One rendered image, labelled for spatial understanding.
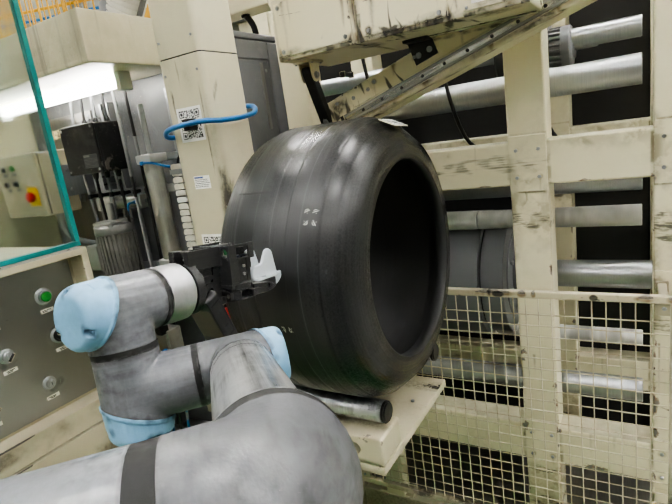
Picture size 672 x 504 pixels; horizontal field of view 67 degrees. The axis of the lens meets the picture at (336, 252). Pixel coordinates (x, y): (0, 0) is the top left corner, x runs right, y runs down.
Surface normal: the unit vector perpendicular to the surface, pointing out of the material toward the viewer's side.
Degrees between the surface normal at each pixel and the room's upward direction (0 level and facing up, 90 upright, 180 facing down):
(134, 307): 83
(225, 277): 83
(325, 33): 90
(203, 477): 21
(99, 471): 1
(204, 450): 12
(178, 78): 90
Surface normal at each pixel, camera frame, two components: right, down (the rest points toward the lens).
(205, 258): 0.85, 0.00
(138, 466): -0.11, -0.94
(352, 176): 0.25, -0.40
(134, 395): 0.29, -0.05
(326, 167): -0.19, -0.52
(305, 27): -0.50, 0.26
